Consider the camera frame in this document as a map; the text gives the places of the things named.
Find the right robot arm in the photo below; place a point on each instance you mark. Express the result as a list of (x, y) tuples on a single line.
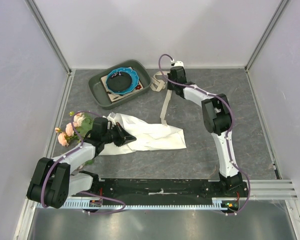
[(218, 121)]

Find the grey green plastic tray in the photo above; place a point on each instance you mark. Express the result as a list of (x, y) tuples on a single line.
[(99, 93)]

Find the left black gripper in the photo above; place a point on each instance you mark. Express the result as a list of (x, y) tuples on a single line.
[(122, 140)]

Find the white wrapping paper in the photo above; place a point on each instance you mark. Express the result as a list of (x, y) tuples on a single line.
[(149, 137)]

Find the aluminium frame rail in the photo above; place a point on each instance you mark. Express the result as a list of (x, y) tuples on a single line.
[(33, 7)]

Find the slotted cable duct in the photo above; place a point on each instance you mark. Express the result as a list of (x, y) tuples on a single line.
[(86, 203)]

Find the pink artificial flower bouquet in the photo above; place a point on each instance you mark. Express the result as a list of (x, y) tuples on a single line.
[(72, 139)]

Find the cream printed ribbon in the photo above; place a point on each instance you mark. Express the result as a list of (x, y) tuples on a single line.
[(158, 84)]

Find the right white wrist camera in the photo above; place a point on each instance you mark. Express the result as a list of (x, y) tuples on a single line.
[(176, 63)]

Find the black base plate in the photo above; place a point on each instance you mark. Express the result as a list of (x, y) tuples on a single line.
[(164, 191)]

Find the blue scalloped bowl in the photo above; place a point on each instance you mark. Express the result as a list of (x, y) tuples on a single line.
[(122, 80)]

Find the wooden puzzle board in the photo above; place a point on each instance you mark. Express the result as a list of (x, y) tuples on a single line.
[(115, 97)]

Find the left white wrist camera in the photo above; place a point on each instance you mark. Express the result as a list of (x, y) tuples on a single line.
[(112, 117)]

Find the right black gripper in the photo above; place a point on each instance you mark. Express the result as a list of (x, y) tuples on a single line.
[(169, 87)]

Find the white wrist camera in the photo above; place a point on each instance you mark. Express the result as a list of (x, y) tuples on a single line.
[(176, 63), (112, 117)]

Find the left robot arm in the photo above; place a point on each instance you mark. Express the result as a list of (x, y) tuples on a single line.
[(52, 181)]

